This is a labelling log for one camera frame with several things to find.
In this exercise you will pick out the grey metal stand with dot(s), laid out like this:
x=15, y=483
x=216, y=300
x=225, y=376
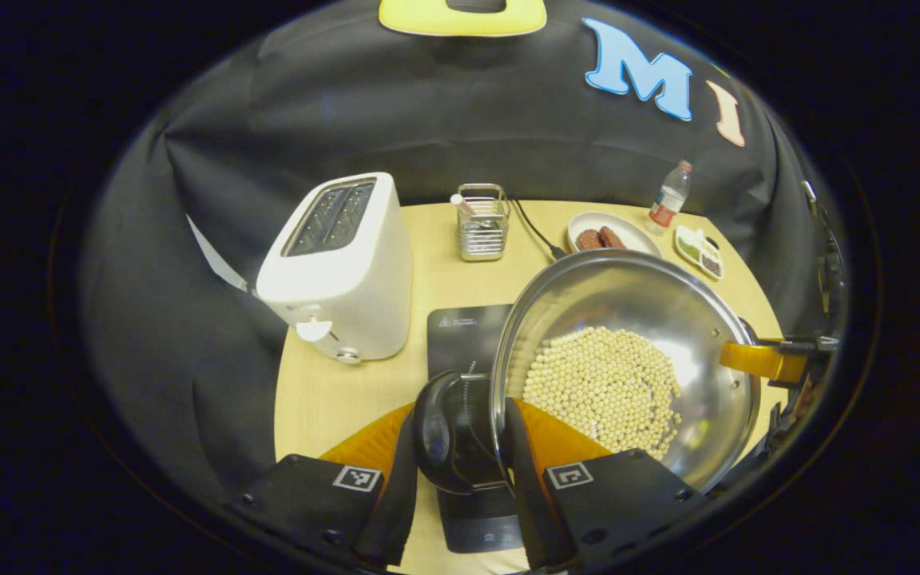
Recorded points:
x=827, y=255

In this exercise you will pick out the black backdrop cloth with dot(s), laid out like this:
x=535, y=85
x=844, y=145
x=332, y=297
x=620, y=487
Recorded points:
x=388, y=104

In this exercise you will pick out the pile of beige beans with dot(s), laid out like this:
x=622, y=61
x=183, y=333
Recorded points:
x=600, y=383

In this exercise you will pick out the clear plastic bottle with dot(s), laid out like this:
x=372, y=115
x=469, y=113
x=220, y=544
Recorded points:
x=670, y=200

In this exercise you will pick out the white round plate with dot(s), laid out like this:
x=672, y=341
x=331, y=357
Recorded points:
x=628, y=228

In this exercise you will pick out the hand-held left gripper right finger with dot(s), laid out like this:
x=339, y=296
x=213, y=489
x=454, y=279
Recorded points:
x=528, y=503

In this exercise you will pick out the white seasoning tray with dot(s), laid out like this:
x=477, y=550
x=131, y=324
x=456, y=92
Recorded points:
x=699, y=251

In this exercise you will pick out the white toaster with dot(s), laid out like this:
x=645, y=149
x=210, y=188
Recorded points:
x=364, y=279

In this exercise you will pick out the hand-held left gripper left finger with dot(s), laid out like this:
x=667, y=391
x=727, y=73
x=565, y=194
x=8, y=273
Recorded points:
x=392, y=511

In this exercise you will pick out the black induction cooktop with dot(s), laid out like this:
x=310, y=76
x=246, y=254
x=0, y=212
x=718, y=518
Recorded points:
x=460, y=335

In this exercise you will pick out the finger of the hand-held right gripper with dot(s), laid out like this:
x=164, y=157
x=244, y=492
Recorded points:
x=763, y=361

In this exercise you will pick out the brown meat piece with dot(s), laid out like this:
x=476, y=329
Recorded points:
x=612, y=237
x=588, y=240

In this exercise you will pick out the small white stick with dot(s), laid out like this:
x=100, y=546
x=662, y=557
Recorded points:
x=461, y=204

